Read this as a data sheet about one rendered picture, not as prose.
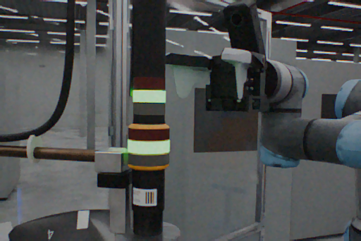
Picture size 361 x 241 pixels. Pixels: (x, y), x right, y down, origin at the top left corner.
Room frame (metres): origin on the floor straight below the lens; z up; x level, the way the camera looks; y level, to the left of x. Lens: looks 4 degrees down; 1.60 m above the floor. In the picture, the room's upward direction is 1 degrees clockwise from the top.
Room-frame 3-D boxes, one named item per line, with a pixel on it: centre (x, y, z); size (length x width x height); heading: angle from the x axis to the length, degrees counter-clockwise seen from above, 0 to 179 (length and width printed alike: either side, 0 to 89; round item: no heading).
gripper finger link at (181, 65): (0.50, 0.01, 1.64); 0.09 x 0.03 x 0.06; 122
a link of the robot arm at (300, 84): (0.68, -0.18, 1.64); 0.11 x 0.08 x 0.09; 144
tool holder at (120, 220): (0.38, 0.05, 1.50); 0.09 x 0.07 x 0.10; 79
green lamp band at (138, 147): (0.38, 0.04, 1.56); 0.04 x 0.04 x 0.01
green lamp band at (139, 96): (0.38, 0.04, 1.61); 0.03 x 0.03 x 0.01
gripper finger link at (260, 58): (0.49, -0.08, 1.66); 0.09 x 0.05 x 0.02; 166
